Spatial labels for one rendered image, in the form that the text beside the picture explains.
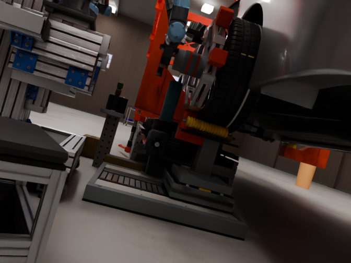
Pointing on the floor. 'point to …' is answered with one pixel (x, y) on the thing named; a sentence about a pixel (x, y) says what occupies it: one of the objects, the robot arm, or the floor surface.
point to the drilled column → (106, 139)
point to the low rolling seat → (15, 206)
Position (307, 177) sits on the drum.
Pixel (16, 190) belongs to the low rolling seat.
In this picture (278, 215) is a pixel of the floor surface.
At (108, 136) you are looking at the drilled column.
